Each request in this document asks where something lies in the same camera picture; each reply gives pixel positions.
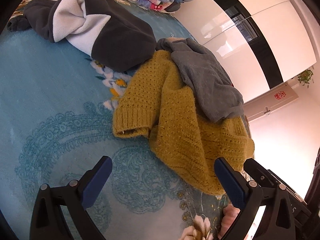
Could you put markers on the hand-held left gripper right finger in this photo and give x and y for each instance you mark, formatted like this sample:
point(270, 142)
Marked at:
point(230, 182)

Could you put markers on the beige garment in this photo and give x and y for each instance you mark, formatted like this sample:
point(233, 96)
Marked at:
point(176, 39)

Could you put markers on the white and black wardrobe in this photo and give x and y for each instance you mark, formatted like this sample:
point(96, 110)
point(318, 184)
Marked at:
point(275, 30)

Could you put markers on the teal floral blanket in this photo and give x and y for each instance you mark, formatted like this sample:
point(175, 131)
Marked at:
point(50, 92)

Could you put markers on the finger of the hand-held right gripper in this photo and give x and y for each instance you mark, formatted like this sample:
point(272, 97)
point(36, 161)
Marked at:
point(255, 166)

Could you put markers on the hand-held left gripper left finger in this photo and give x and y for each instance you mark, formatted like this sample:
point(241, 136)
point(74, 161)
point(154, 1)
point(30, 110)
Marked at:
point(96, 181)

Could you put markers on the dark grey fleece garment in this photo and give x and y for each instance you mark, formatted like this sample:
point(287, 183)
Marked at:
point(120, 37)

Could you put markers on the pink fleece garment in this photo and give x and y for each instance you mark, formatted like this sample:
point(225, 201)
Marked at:
point(228, 220)

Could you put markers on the small wall fixture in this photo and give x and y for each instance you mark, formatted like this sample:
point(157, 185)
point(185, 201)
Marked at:
point(267, 111)

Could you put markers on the green hanging plant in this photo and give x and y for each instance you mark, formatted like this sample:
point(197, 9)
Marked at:
point(305, 76)

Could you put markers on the dark grey pillow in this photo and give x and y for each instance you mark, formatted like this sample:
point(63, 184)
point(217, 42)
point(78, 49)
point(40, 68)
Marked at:
point(173, 7)

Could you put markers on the red flower sticker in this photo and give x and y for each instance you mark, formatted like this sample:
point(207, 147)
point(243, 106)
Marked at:
point(280, 95)

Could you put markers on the mustard knitted sweater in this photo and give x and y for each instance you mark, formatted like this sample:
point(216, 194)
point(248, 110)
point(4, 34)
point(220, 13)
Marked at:
point(175, 120)

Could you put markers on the grey knitted sweater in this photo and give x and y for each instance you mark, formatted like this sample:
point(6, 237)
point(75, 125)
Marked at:
point(205, 80)

